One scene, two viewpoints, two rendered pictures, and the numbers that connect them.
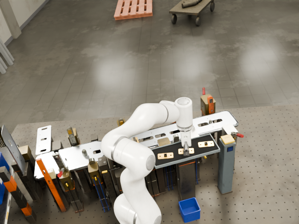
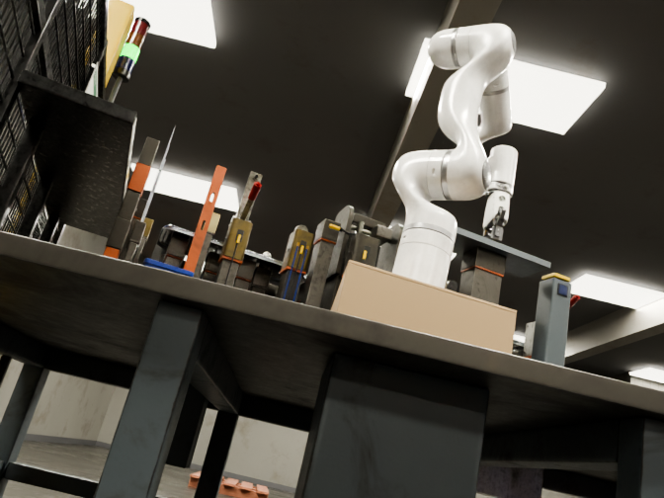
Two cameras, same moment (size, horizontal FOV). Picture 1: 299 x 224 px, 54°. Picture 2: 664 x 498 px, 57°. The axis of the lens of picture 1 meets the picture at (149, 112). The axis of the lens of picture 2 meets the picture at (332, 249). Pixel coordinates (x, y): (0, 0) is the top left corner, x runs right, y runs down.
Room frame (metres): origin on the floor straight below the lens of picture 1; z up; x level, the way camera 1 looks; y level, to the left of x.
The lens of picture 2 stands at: (-0.46, 0.51, 0.45)
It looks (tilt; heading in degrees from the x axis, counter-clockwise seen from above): 20 degrees up; 352
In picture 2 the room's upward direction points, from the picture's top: 13 degrees clockwise
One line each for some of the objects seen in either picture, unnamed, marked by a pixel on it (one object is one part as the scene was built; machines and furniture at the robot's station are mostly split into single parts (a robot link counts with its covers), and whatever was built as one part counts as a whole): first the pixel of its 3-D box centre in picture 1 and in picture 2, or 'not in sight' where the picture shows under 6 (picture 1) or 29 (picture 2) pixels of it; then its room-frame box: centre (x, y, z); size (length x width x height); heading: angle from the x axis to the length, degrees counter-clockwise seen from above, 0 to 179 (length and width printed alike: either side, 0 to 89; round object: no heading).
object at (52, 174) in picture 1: (59, 189); (195, 272); (1.24, 0.64, 0.88); 0.04 x 0.04 x 0.37; 9
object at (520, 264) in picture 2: (183, 150); (485, 251); (1.15, -0.16, 1.16); 0.37 x 0.14 x 0.02; 99
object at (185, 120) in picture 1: (183, 111); (500, 168); (1.14, -0.16, 1.44); 0.09 x 0.08 x 0.13; 52
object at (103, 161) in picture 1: (109, 183); (312, 290); (1.20, 0.31, 0.91); 0.07 x 0.05 x 0.42; 9
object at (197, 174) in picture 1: (192, 158); not in sight; (1.32, -0.23, 0.90); 0.13 x 0.08 x 0.41; 9
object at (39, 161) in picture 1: (52, 187); (196, 245); (1.21, 0.66, 0.95); 0.03 x 0.01 x 0.50; 99
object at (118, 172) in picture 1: (127, 194); (353, 301); (1.12, 0.21, 0.89); 0.09 x 0.08 x 0.38; 9
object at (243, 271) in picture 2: (82, 172); (231, 307); (1.39, 0.52, 0.84); 0.12 x 0.05 x 0.29; 9
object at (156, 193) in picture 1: (150, 175); not in sight; (1.24, 0.05, 0.89); 0.12 x 0.07 x 0.38; 9
